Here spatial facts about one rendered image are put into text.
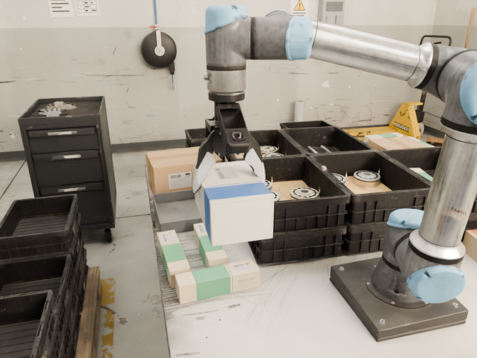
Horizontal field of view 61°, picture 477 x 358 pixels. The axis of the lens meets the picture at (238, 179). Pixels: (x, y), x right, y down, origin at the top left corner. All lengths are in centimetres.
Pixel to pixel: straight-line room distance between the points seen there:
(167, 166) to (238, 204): 101
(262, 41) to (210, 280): 69
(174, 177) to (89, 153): 99
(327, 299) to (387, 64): 66
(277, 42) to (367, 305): 73
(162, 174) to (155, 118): 298
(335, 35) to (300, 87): 413
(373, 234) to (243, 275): 48
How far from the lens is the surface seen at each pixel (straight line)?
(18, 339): 155
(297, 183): 161
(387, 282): 118
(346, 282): 122
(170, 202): 176
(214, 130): 78
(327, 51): 89
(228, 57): 75
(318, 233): 131
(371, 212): 137
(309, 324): 114
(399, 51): 93
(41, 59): 464
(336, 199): 128
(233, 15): 75
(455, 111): 86
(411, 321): 116
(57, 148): 266
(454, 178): 90
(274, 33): 75
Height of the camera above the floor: 145
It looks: 22 degrees down
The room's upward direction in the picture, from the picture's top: straight up
